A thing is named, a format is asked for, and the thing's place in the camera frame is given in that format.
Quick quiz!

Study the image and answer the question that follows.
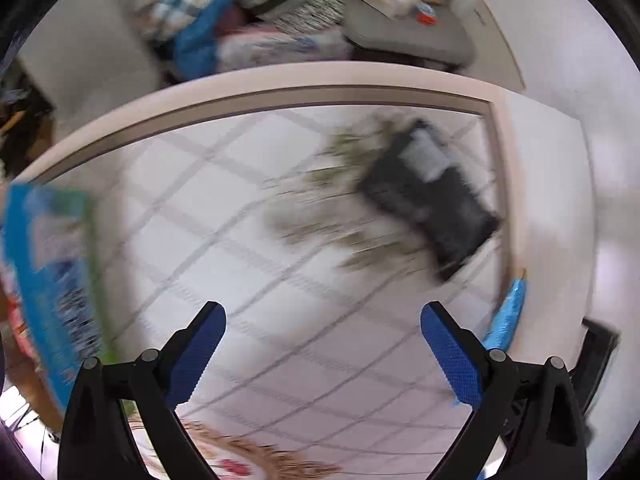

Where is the plaid blanket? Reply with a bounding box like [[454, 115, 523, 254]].
[[122, 0, 234, 80]]

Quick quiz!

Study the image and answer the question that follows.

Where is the black snack bag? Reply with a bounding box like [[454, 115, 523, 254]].
[[357, 119, 500, 282]]

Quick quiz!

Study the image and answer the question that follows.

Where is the long blue snack pack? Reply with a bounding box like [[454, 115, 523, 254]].
[[483, 269, 528, 352]]

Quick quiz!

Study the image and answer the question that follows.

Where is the cardboard box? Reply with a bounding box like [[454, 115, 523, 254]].
[[1, 183, 116, 414]]

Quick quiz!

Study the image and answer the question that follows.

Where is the grey armchair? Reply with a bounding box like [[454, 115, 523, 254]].
[[17, 0, 162, 140]]

